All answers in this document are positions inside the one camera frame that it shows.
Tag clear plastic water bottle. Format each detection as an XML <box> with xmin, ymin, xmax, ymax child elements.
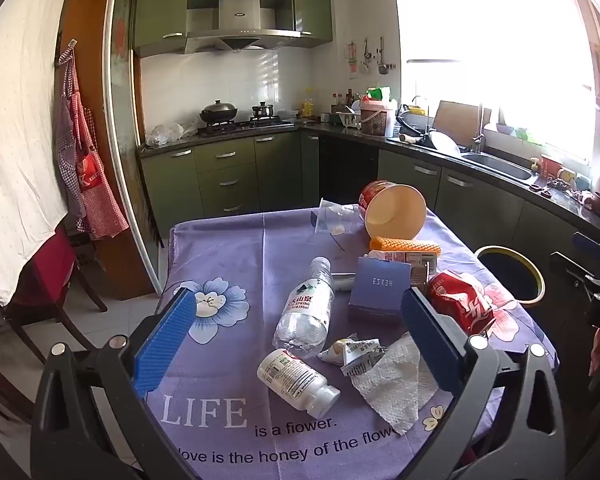
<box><xmin>272</xmin><ymin>256</ymin><xmax>336</xmax><ymax>359</ymax></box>

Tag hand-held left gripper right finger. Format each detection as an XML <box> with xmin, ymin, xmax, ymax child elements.
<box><xmin>400</xmin><ymin>287</ymin><xmax>568</xmax><ymax>480</ymax></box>

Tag orange sponge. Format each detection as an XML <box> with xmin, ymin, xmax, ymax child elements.
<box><xmin>369</xmin><ymin>236</ymin><xmax>442</xmax><ymax>256</ymax></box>

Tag clear plastic bag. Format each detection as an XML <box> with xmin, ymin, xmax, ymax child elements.
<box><xmin>146</xmin><ymin>122</ymin><xmax>186</xmax><ymax>148</ymax></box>

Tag red checked apron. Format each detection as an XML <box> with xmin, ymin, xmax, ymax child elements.
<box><xmin>69</xmin><ymin>55</ymin><xmax>130</xmax><ymax>240</ymax></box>

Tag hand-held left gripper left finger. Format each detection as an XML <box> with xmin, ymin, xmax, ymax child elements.
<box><xmin>30</xmin><ymin>287</ymin><xmax>216</xmax><ymax>480</ymax></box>

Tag purple checked apron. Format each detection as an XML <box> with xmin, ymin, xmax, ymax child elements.
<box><xmin>55</xmin><ymin>60</ymin><xmax>88</xmax><ymax>218</ymax></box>

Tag black gas stove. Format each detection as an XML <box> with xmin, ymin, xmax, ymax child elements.
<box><xmin>196</xmin><ymin>116</ymin><xmax>296</xmax><ymax>136</ymax></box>

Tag yellow rimmed trash bin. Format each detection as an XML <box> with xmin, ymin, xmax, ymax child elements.
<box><xmin>474</xmin><ymin>246</ymin><xmax>546</xmax><ymax>306</ymax></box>

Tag white paper towel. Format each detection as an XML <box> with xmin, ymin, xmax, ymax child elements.
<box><xmin>350</xmin><ymin>332</ymin><xmax>456</xmax><ymax>436</ymax></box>

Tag pink bucket with lid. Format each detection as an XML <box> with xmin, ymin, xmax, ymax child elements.
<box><xmin>359</xmin><ymin>95</ymin><xmax>398</xmax><ymax>136</ymax></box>

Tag small white printed box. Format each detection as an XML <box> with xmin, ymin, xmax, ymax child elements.
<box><xmin>367</xmin><ymin>250</ymin><xmax>438</xmax><ymax>287</ymax></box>

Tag green lower cabinets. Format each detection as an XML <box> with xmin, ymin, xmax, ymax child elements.
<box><xmin>139</xmin><ymin>130</ymin><xmax>600</xmax><ymax>286</ymax></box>

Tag hanging kitchen utensils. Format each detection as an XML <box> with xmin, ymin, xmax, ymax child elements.
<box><xmin>362</xmin><ymin>37</ymin><xmax>398</xmax><ymax>76</ymax></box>

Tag bright window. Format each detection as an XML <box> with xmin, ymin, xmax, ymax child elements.
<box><xmin>392</xmin><ymin>0</ymin><xmax>600</xmax><ymax>161</ymax></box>

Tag crumpled white wrapper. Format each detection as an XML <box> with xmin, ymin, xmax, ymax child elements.
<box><xmin>317</xmin><ymin>335</ymin><xmax>388</xmax><ymax>377</ymax></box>

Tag white hanging sheet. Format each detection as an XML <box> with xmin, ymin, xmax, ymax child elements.
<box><xmin>0</xmin><ymin>0</ymin><xmax>76</xmax><ymax>306</ymax></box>

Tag wooden chair red cushion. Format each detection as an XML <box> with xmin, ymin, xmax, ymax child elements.
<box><xmin>0</xmin><ymin>225</ymin><xmax>108</xmax><ymax>361</ymax></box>

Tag steel range hood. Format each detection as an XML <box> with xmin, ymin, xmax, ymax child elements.
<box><xmin>184</xmin><ymin>0</ymin><xmax>302</xmax><ymax>55</ymax></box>

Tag black kitchen countertop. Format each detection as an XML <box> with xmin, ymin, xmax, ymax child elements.
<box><xmin>139</xmin><ymin>122</ymin><xmax>600</xmax><ymax>241</ymax></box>

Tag wooden cutting board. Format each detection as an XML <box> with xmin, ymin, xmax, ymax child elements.
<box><xmin>432</xmin><ymin>100</ymin><xmax>492</xmax><ymax>147</ymax></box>

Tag glass sliding door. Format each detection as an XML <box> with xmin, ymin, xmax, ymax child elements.
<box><xmin>102</xmin><ymin>0</ymin><xmax>163</xmax><ymax>296</ymax></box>

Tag white pill bottle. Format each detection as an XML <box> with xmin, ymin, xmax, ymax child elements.
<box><xmin>256</xmin><ymin>348</ymin><xmax>342</xmax><ymax>420</ymax></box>

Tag black pan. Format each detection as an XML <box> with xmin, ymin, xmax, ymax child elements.
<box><xmin>395</xmin><ymin>105</ymin><xmax>431</xmax><ymax>141</ymax></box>

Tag green upper cabinets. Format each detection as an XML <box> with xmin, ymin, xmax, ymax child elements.
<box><xmin>132</xmin><ymin>0</ymin><xmax>333</xmax><ymax>58</ymax></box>

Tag steel sink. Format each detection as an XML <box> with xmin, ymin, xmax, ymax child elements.
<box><xmin>462</xmin><ymin>152</ymin><xmax>538</xmax><ymax>183</ymax></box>

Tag clear plastic cup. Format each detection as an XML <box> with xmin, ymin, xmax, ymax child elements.
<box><xmin>312</xmin><ymin>198</ymin><xmax>368</xmax><ymax>237</ymax></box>

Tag person's right hand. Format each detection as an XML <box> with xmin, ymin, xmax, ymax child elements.
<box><xmin>587</xmin><ymin>327</ymin><xmax>600</xmax><ymax>380</ymax></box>

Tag red paper noodle bowl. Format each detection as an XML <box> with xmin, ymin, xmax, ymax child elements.
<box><xmin>358</xmin><ymin>180</ymin><xmax>427</xmax><ymax>240</ymax></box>

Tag steel faucet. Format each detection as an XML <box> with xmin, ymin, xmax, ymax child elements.
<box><xmin>470</xmin><ymin>102</ymin><xmax>487</xmax><ymax>155</ymax></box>

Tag purple floral tablecloth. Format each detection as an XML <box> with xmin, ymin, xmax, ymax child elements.
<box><xmin>162</xmin><ymin>205</ymin><xmax>561</xmax><ymax>480</ymax></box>

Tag crushed red can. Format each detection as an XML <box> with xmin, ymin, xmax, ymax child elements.
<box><xmin>426</xmin><ymin>270</ymin><xmax>496</xmax><ymax>337</ymax></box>

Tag black wok with lid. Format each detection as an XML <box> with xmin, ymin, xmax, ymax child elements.
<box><xmin>199</xmin><ymin>100</ymin><xmax>240</xmax><ymax>126</ymax></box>

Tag white plate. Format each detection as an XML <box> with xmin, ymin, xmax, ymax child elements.
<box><xmin>427</xmin><ymin>130</ymin><xmax>462</xmax><ymax>156</ymax></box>

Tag green cabinets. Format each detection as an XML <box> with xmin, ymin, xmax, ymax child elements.
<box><xmin>139</xmin><ymin>130</ymin><xmax>600</xmax><ymax>286</ymax></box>
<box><xmin>132</xmin><ymin>0</ymin><xmax>333</xmax><ymax>58</ymax></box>

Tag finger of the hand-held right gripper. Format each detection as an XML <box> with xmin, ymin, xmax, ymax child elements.
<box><xmin>572</xmin><ymin>231</ymin><xmax>600</xmax><ymax>267</ymax></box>
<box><xmin>550</xmin><ymin>251</ymin><xmax>600</xmax><ymax>288</ymax></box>

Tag blue cardboard box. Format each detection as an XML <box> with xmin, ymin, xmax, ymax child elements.
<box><xmin>347</xmin><ymin>256</ymin><xmax>412</xmax><ymax>325</ymax></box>

